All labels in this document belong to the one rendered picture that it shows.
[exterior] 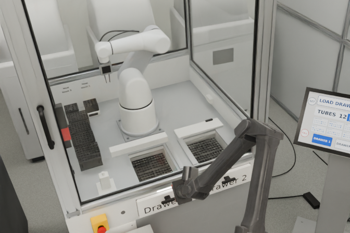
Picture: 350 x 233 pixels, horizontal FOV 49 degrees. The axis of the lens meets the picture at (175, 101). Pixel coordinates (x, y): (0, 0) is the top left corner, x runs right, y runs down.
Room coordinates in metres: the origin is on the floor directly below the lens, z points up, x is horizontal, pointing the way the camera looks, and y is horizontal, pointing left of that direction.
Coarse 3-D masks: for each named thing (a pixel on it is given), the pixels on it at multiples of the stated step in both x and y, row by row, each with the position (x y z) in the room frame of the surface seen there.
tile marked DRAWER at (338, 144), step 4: (336, 140) 1.48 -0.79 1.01; (340, 140) 1.48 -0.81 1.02; (344, 140) 1.47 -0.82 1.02; (336, 144) 1.47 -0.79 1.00; (340, 144) 1.46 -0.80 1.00; (344, 144) 1.46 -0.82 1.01; (348, 144) 1.45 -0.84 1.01; (340, 148) 1.45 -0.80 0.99; (344, 148) 1.44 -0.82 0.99; (348, 148) 1.44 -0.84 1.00
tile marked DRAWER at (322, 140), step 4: (312, 136) 1.54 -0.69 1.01; (316, 136) 1.53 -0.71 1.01; (320, 136) 1.52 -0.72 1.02; (324, 136) 1.52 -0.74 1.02; (312, 140) 1.52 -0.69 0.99; (316, 140) 1.52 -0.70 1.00; (320, 140) 1.51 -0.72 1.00; (324, 140) 1.50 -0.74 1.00; (328, 140) 1.50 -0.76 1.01; (320, 144) 1.50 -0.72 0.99; (324, 144) 1.49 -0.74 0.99; (328, 144) 1.48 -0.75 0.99
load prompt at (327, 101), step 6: (318, 96) 1.66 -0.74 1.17; (324, 96) 1.65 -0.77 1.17; (318, 102) 1.64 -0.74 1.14; (324, 102) 1.63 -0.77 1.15; (330, 102) 1.62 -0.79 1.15; (336, 102) 1.61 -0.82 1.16; (342, 102) 1.60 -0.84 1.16; (348, 102) 1.59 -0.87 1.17; (336, 108) 1.59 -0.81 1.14; (342, 108) 1.58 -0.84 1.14; (348, 108) 1.57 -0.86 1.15
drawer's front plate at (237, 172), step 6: (234, 168) 1.43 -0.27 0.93; (240, 168) 1.43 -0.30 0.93; (246, 168) 1.44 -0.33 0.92; (228, 174) 1.41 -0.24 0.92; (234, 174) 1.42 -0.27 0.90; (240, 174) 1.43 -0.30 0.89; (246, 174) 1.44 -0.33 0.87; (222, 180) 1.40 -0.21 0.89; (234, 180) 1.42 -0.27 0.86; (240, 180) 1.43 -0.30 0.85; (246, 180) 1.44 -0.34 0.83; (216, 186) 1.39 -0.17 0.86; (228, 186) 1.41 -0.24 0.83; (210, 192) 1.38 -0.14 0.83
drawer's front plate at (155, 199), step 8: (160, 192) 1.31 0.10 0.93; (168, 192) 1.31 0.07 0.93; (136, 200) 1.27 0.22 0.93; (144, 200) 1.27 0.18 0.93; (152, 200) 1.28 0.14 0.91; (160, 200) 1.29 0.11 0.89; (192, 200) 1.34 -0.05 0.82; (144, 208) 1.27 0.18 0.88; (152, 208) 1.28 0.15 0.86; (160, 208) 1.29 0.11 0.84; (168, 208) 1.31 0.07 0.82; (144, 216) 1.27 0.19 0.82
